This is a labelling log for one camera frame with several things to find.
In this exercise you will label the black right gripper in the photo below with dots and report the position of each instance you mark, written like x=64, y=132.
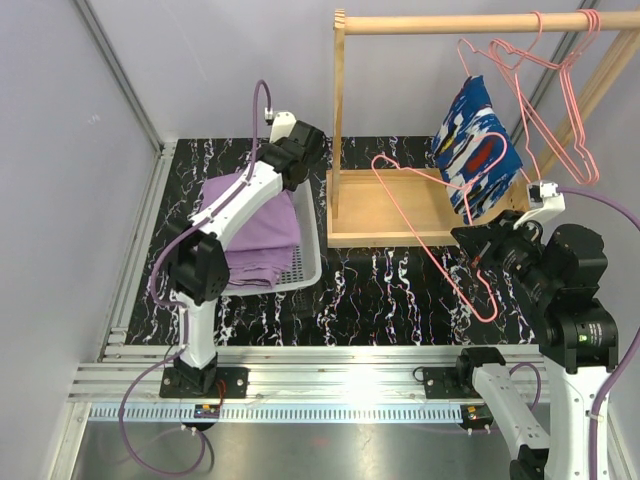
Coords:
x=477, y=240

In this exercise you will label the blue patterned trousers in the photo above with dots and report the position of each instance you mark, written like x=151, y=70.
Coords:
x=474, y=153

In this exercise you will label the purple trousers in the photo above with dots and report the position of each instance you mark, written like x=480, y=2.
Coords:
x=255, y=222

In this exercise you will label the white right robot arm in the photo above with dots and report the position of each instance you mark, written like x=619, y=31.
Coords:
x=576, y=336

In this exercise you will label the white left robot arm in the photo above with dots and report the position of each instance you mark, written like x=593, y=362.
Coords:
x=291, y=156

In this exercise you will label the wooden clothes rack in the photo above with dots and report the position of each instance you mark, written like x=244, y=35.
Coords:
x=346, y=210

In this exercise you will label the white perforated plastic basket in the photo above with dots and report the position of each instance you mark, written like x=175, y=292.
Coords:
x=305, y=250

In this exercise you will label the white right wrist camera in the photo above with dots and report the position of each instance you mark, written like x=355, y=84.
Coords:
x=545, y=203

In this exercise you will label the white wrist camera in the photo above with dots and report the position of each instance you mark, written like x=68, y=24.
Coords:
x=281, y=123
x=545, y=203

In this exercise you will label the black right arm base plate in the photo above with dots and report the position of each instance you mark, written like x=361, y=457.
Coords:
x=439, y=383

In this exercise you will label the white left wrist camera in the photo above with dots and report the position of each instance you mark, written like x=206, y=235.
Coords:
x=281, y=123

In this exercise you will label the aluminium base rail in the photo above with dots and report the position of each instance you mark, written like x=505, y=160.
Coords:
x=299, y=385

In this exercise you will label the aluminium corner frame post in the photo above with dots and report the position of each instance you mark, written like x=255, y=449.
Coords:
x=107, y=52

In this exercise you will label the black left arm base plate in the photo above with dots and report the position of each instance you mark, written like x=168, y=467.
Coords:
x=221, y=382

